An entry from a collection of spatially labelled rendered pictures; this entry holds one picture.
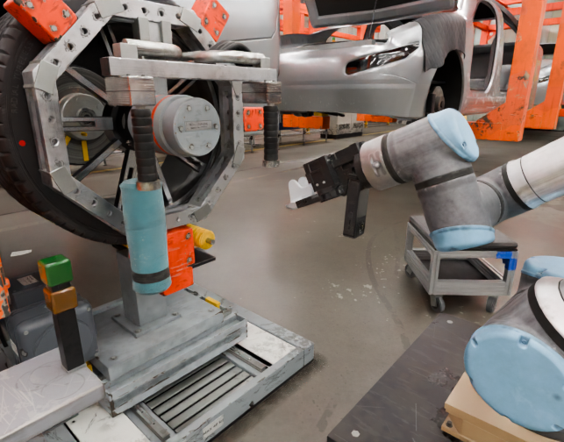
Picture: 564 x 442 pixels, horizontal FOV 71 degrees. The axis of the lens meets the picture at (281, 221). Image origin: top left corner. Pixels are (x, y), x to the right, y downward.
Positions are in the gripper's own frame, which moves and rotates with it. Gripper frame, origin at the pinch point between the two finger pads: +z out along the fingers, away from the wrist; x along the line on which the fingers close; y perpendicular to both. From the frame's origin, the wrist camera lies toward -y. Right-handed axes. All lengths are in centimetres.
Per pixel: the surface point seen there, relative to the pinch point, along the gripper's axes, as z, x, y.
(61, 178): 32.0, 29.1, 22.1
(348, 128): 376, -777, 124
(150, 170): 10.2, 23.1, 15.4
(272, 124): 5.3, -10.2, 20.3
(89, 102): 70, -5, 56
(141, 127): 7.2, 23.8, 22.6
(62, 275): 18.0, 40.6, 2.4
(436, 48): 29, -283, 80
